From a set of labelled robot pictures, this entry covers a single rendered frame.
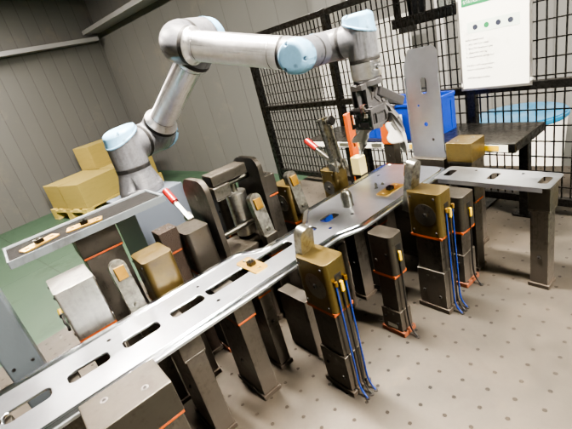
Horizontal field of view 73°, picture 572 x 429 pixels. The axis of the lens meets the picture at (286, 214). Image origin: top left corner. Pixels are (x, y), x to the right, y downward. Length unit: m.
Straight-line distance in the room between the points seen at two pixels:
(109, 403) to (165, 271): 0.36
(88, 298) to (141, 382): 0.29
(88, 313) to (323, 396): 0.54
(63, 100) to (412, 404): 6.95
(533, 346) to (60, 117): 6.98
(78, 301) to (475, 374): 0.85
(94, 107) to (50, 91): 0.68
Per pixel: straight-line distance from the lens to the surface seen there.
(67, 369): 0.86
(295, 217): 1.16
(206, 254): 1.02
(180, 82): 1.31
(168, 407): 0.67
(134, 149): 1.38
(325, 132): 1.21
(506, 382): 0.99
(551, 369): 1.03
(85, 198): 5.81
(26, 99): 7.22
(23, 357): 1.14
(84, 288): 0.90
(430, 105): 1.31
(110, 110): 7.60
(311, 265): 0.76
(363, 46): 1.00
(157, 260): 0.93
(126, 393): 0.67
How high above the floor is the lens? 1.43
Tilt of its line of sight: 22 degrees down
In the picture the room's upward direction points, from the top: 15 degrees counter-clockwise
